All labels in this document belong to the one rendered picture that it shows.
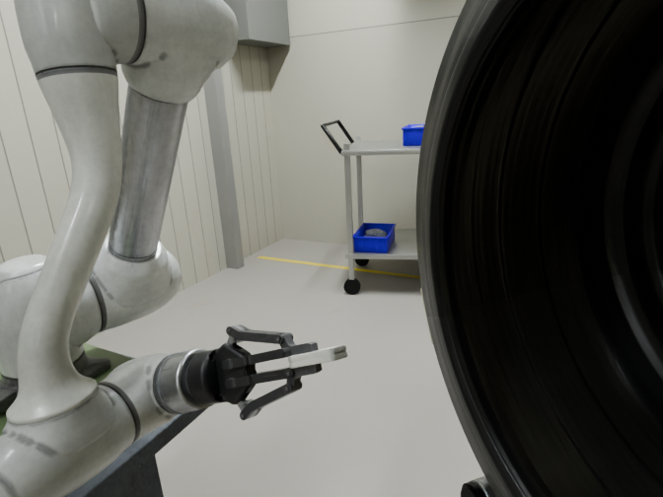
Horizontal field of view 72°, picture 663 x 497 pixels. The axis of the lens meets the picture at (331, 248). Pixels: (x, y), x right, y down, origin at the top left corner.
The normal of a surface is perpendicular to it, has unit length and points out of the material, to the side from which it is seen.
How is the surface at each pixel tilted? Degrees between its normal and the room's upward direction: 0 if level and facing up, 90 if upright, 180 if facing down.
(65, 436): 68
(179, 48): 131
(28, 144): 90
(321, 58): 90
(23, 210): 90
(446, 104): 85
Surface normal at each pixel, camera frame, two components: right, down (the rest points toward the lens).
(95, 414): 0.91, -0.23
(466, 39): -0.98, -0.01
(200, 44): 0.67, 0.67
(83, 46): 0.64, 0.22
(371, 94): -0.44, 0.30
